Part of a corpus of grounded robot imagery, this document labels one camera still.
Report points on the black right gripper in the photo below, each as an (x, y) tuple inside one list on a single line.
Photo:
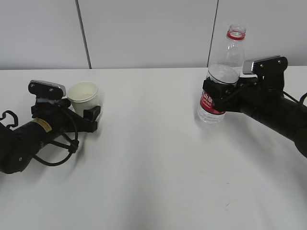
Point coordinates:
[(252, 91)]

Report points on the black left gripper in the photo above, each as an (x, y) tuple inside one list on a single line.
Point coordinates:
[(58, 114)]

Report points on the white paper cup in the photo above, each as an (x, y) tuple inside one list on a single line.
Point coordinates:
[(83, 96)]

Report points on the clear plastic water bottle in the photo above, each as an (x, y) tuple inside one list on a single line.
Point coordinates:
[(224, 68)]

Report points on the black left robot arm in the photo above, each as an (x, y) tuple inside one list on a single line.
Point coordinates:
[(20, 144)]

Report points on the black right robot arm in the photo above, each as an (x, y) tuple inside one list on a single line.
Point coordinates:
[(265, 105)]

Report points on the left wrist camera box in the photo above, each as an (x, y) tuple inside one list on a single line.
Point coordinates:
[(46, 90)]

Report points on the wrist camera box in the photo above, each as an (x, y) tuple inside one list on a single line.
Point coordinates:
[(265, 66), (46, 90)]

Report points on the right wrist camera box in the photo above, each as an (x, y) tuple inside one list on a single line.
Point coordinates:
[(265, 66)]

